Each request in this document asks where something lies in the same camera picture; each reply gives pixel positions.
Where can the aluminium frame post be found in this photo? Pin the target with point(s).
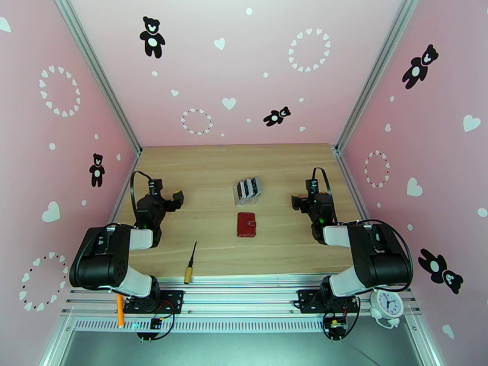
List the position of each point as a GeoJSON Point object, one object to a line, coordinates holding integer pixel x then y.
{"type": "Point", "coordinates": [98, 71]}
{"type": "Point", "coordinates": [374, 71]}

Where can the orange pencil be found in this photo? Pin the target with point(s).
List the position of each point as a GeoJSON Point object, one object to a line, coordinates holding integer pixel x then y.
{"type": "Point", "coordinates": [120, 313]}

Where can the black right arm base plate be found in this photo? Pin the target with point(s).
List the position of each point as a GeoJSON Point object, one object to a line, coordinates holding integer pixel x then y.
{"type": "Point", "coordinates": [305, 300]}

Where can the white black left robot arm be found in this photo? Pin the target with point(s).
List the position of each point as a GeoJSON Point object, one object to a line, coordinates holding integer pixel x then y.
{"type": "Point", "coordinates": [99, 258]}

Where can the aluminium rail base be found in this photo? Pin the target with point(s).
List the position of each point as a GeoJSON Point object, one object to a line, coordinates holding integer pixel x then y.
{"type": "Point", "coordinates": [244, 296]}

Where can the slotted metal strip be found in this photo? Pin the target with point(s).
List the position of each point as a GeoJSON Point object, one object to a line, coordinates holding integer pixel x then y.
{"type": "Point", "coordinates": [244, 326]}

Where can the white alarm clock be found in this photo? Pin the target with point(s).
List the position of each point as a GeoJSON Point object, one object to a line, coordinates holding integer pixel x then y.
{"type": "Point", "coordinates": [387, 303]}

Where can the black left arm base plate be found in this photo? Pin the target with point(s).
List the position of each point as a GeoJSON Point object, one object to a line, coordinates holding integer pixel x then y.
{"type": "Point", "coordinates": [175, 300]}

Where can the red leather card holder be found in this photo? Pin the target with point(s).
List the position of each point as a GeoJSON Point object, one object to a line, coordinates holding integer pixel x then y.
{"type": "Point", "coordinates": [246, 225]}

